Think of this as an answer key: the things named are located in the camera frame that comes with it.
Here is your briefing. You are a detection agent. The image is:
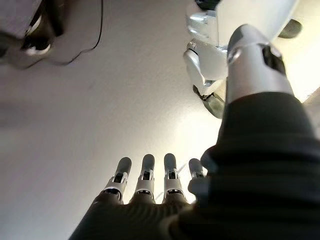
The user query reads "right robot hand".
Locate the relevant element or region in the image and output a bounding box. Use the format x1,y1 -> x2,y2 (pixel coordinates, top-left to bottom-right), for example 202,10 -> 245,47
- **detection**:
68,23 -> 320,240

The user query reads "green right robot foot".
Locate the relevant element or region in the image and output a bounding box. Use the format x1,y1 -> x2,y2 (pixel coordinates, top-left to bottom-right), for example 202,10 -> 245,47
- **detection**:
192,84 -> 226,120

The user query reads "green robot foot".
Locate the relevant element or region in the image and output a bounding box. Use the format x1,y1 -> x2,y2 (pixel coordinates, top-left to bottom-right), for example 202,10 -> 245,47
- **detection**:
278,18 -> 304,40
192,84 -> 226,120

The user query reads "green left robot foot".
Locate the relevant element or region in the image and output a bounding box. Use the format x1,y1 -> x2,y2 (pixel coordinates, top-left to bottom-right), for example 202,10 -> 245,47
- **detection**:
278,18 -> 304,40

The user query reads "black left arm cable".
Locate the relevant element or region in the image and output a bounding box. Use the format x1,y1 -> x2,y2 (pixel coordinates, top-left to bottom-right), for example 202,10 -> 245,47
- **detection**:
49,0 -> 105,67

